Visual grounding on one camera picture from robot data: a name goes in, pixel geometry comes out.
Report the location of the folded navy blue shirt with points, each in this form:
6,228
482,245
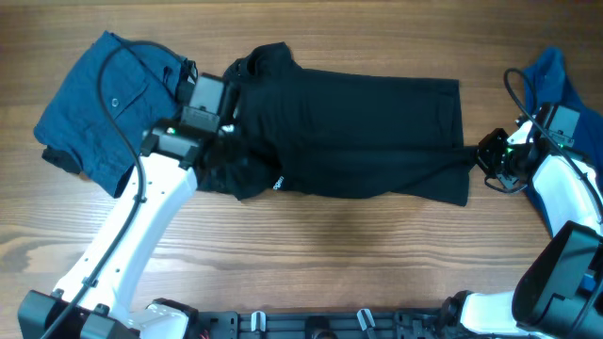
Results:
113,93

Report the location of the blue polo shirt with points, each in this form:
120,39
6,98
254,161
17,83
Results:
560,103

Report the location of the black t-shirt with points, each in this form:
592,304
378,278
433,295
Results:
349,136

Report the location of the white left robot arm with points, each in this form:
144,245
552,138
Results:
93,300

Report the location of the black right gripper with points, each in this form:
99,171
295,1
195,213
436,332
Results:
485,152

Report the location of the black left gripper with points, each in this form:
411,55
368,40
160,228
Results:
240,154

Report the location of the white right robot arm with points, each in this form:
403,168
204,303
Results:
560,295

